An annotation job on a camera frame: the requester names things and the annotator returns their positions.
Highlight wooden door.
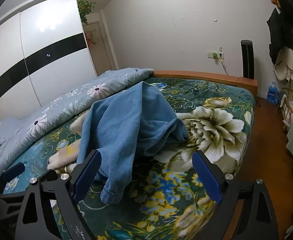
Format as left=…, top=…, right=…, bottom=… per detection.
left=83, top=21, right=112, bottom=77

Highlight white hanging hat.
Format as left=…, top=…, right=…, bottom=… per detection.
left=273, top=46, right=293, bottom=84

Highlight green floral blanket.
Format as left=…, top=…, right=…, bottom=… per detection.
left=1, top=76, right=256, bottom=240

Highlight light blue floral quilt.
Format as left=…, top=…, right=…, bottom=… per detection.
left=0, top=67, right=155, bottom=180

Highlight black hanging jacket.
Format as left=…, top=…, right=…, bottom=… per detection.
left=267, top=6, right=293, bottom=65

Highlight white black-striped wardrobe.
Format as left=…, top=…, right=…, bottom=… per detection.
left=0, top=0, right=98, bottom=128

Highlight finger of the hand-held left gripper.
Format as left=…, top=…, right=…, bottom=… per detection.
left=0, top=162, right=25, bottom=193

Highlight blue fleece pants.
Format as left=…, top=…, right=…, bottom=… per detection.
left=75, top=81, right=190, bottom=205

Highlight gold wire basket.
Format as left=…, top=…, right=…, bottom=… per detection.
left=279, top=87, right=293, bottom=133

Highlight wall power socket with cable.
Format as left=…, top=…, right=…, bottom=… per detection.
left=212, top=52, right=229, bottom=75

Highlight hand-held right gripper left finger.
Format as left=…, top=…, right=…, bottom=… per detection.
left=14, top=149, right=102, bottom=240

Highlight red hanging ornament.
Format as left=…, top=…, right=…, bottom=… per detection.
left=86, top=29, right=97, bottom=47

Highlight white wall socket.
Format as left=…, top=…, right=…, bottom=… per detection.
left=207, top=51, right=225, bottom=60

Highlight wooden bed frame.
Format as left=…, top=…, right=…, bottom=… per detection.
left=150, top=70, right=258, bottom=240

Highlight green potted plant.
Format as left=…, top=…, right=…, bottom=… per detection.
left=77, top=0, right=97, bottom=25

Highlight black tower fan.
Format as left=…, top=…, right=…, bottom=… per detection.
left=240, top=40, right=255, bottom=78

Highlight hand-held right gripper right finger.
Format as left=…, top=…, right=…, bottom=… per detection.
left=192, top=150, right=279, bottom=240

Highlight cream fleece garment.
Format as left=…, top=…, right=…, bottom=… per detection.
left=47, top=111, right=90, bottom=175

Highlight blue detergent bottle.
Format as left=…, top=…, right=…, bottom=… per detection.
left=267, top=81, right=280, bottom=105

